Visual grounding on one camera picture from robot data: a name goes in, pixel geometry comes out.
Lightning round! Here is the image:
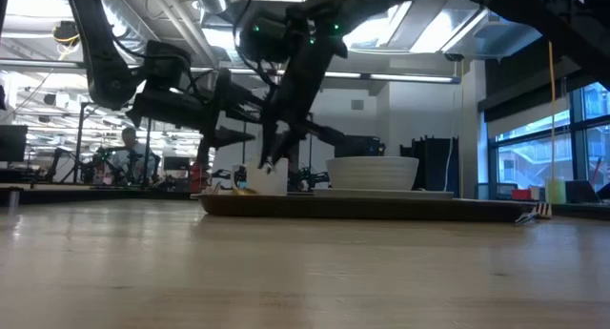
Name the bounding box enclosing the red tool cart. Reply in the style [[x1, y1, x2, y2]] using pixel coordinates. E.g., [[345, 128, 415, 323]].
[[189, 159, 206, 193]]

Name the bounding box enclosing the white hanging cable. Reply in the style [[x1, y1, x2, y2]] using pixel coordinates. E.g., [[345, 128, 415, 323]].
[[440, 136, 455, 199]]

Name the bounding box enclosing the dark laptop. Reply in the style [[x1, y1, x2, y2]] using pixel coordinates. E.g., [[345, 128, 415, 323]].
[[564, 179, 598, 205]]

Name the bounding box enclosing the black monitor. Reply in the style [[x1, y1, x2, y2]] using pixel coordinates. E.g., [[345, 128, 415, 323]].
[[0, 123, 29, 162], [333, 134, 386, 157]]

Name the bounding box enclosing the white ceramic plate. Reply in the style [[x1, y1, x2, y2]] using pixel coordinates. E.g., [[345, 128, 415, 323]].
[[312, 188, 455, 201]]

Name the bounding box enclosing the white ceramic mug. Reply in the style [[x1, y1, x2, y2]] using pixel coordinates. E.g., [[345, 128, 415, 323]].
[[232, 155, 291, 197]]

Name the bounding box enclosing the dark side table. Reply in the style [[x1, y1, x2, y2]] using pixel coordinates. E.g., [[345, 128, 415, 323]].
[[0, 182, 199, 207]]

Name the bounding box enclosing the yellow-green cup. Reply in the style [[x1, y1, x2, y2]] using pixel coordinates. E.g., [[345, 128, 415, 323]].
[[545, 176, 567, 205]]

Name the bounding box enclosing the black folded partition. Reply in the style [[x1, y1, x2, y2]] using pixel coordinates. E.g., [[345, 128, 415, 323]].
[[398, 134, 460, 199]]

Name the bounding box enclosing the black metal frame stand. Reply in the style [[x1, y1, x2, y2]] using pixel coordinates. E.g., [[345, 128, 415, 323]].
[[71, 100, 154, 185]]

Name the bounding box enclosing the yellow cable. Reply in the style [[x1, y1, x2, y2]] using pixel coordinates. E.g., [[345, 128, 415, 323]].
[[546, 40, 558, 180]]

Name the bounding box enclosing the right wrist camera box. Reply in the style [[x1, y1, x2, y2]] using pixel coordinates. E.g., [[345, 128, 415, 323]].
[[236, 11, 290, 64]]

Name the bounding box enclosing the dark side desk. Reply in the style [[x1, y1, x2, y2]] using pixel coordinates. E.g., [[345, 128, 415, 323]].
[[547, 198, 610, 221]]

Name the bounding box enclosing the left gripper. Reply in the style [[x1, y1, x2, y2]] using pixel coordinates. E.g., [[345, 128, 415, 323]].
[[126, 70, 266, 149]]

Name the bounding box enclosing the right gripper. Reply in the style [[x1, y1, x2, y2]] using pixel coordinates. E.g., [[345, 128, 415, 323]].
[[259, 7, 349, 171]]

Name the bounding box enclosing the white ribbed bowl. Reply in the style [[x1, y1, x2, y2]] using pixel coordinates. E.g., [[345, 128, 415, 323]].
[[325, 155, 420, 192]]

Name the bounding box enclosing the person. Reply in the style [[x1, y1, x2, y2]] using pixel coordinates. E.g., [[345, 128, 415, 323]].
[[112, 127, 158, 185]]

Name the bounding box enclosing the dark brown serving tray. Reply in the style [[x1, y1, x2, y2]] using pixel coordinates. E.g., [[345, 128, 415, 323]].
[[197, 194, 539, 224]]

